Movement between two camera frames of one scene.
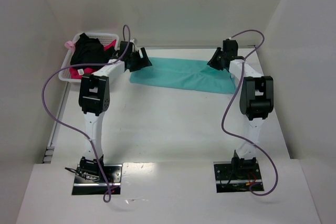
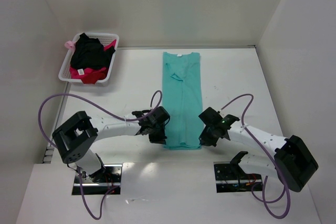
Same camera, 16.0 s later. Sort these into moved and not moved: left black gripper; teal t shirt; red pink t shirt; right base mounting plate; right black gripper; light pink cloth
Moved: teal t shirt; left black gripper; right black gripper
Not moved: right base mounting plate; red pink t shirt; light pink cloth
